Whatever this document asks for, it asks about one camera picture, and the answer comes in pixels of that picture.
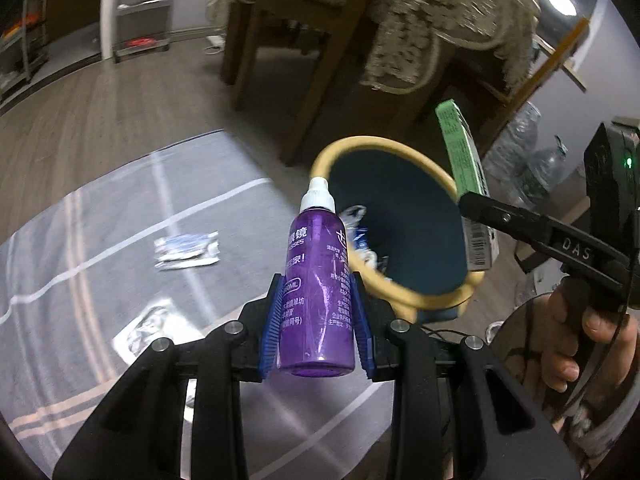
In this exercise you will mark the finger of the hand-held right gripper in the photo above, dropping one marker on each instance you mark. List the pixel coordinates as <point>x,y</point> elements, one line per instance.
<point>550,240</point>

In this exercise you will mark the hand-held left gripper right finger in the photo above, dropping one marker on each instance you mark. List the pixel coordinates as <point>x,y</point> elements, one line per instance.
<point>361,340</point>

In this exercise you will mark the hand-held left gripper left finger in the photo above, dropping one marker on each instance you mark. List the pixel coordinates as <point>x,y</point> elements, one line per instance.
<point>272,325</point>

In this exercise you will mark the purple plastic bottle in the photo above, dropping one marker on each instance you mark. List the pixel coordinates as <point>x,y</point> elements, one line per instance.
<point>315,300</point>

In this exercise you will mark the yellow-rimmed dark bin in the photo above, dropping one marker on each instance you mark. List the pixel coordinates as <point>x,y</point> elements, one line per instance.
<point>400,220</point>

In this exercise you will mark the green cardboard box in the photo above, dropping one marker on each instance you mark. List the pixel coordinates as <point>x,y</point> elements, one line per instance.
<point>460,150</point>

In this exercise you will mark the person's right hand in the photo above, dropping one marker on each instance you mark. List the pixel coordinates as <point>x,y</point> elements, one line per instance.
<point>565,355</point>

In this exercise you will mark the clear water bottle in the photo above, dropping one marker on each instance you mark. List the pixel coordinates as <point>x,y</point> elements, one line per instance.
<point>545,170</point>
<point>517,140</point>

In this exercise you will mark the small clear wrapper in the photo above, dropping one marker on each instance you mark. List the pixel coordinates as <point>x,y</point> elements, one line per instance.
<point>187,250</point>

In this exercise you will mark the wooden chair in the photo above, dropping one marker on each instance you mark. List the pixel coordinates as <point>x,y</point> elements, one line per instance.
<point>520,85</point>
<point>300,25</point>

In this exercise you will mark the round white light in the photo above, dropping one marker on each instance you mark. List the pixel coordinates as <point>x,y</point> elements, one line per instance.
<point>560,1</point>

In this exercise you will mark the grey striped cloth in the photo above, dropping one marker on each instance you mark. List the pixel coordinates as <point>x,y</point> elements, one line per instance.
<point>100,240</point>

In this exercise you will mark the white power strip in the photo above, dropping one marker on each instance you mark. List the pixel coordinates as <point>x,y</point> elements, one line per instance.
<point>215,44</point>

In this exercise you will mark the metal shelf rack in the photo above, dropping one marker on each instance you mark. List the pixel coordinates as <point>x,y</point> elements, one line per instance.
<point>145,15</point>
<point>22,45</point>

